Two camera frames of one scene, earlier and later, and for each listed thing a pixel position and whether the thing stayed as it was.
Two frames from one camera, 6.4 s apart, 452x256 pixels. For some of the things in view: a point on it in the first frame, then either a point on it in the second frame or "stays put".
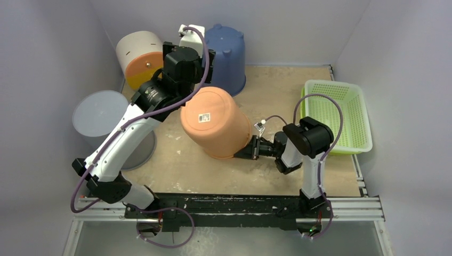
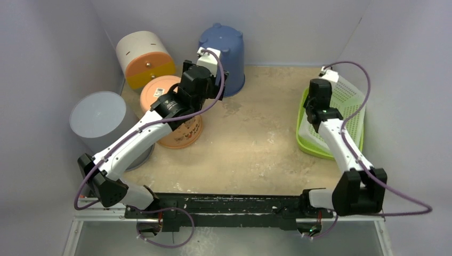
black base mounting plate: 198,212 stays put
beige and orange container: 139,54 stays put
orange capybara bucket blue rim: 211,116 -> 185,133
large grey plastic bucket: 94,114 stays put
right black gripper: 254,148 -> 318,93
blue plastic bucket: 228,70 stays put
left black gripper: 201,70 -> 215,89
